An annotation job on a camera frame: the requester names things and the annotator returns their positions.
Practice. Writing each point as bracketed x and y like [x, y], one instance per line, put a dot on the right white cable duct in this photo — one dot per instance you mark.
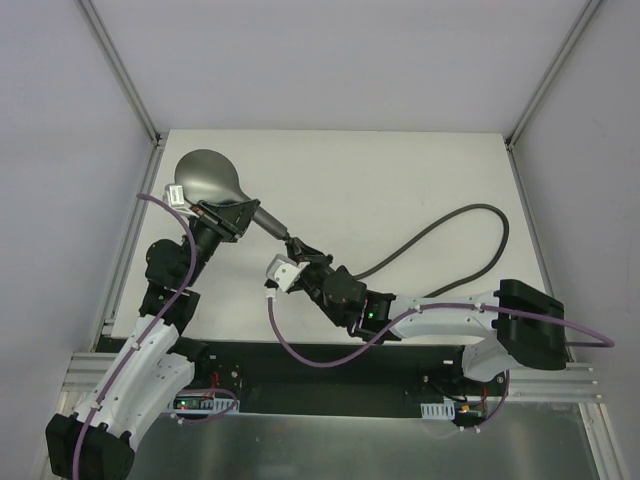
[450, 410]

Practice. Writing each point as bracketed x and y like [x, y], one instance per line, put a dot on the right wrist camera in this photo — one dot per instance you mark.
[282, 273]

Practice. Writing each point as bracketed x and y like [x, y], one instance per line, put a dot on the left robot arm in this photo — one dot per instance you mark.
[99, 439]

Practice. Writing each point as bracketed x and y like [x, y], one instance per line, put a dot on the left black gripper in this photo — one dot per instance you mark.
[220, 220]

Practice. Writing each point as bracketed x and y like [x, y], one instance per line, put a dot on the left white cable duct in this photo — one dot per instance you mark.
[203, 405]

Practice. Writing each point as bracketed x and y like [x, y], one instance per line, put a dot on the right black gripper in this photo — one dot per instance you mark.
[310, 261]

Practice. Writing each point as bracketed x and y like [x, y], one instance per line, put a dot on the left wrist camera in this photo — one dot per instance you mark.
[174, 198]

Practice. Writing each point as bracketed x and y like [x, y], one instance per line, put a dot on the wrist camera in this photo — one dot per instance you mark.
[174, 198]
[282, 273]

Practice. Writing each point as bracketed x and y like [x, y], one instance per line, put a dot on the left aluminium frame post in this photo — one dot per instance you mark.
[116, 65]

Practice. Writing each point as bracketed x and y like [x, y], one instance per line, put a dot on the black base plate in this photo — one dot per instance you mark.
[388, 381]

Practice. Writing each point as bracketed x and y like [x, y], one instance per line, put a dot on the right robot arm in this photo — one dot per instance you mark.
[513, 325]

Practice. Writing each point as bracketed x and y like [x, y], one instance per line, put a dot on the aluminium frame post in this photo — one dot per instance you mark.
[579, 26]
[116, 65]

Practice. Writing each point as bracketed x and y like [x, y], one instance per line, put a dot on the white cable duct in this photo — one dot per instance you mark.
[450, 410]
[203, 405]

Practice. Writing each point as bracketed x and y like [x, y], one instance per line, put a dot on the right aluminium frame post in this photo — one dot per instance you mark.
[579, 26]

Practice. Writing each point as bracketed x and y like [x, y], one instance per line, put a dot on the grey shower head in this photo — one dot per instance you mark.
[209, 176]

